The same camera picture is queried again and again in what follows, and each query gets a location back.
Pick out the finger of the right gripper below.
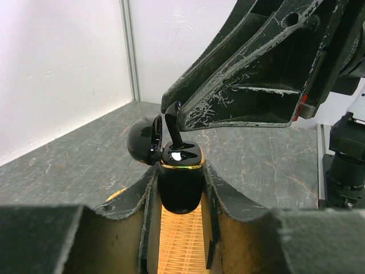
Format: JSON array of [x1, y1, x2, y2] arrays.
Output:
[[161, 1, 283, 113]]

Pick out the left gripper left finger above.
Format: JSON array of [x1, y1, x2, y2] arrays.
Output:
[[1, 166, 159, 273]]

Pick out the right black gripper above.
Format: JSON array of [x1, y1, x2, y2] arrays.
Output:
[[178, 1, 364, 131]]

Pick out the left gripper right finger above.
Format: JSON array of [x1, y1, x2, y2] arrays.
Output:
[[202, 162, 364, 273]]

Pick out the black earbud charging case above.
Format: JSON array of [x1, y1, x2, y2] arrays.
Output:
[[127, 115, 204, 214]]

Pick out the black earbud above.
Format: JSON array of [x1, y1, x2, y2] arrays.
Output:
[[164, 101, 184, 149]]

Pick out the orange bowl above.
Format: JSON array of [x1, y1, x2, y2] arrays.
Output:
[[106, 188, 127, 202]]

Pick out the woven bamboo tray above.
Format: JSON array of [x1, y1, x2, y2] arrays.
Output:
[[157, 205, 210, 273]]

